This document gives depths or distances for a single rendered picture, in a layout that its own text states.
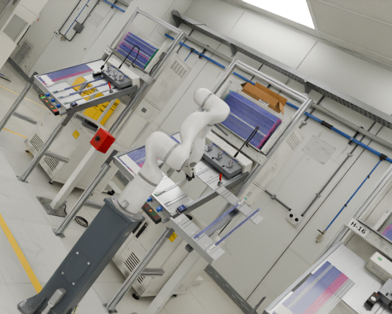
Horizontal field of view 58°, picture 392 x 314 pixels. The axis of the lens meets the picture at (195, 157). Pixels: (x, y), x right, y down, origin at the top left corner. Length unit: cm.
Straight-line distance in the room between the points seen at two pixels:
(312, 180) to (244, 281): 131
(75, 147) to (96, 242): 172
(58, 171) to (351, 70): 326
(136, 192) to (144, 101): 194
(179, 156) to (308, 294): 100
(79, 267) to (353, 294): 143
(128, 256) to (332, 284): 143
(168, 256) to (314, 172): 205
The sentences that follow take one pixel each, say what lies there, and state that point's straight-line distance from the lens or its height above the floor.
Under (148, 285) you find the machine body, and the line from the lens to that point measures 265.
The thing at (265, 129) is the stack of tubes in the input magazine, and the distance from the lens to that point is 260.
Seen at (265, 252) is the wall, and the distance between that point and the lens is 400.
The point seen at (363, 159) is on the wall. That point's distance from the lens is 398.
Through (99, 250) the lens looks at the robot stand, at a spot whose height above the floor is 48.
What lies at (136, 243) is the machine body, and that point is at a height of 29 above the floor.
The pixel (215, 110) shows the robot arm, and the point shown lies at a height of 138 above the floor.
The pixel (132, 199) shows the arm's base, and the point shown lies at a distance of 177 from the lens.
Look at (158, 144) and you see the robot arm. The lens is 173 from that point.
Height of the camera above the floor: 123
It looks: 4 degrees down
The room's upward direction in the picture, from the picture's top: 37 degrees clockwise
